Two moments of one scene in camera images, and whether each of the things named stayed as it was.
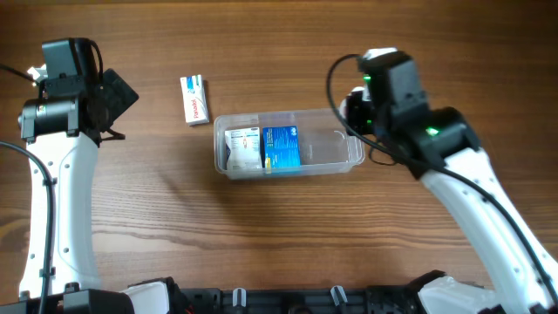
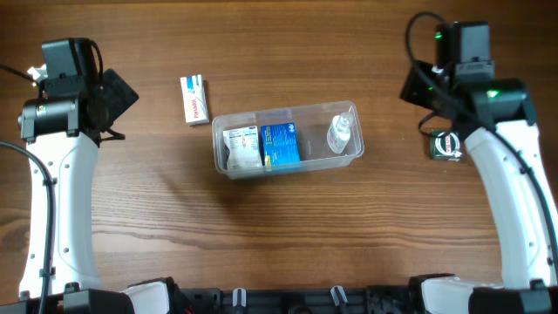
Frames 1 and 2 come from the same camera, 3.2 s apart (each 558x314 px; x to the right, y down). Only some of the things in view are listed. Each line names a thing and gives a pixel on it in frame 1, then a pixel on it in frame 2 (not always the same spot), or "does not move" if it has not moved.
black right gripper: [353, 105] to [411, 88]
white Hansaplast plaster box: [243, 148] does not move
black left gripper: [119, 95] does not move
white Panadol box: [195, 99] does not move
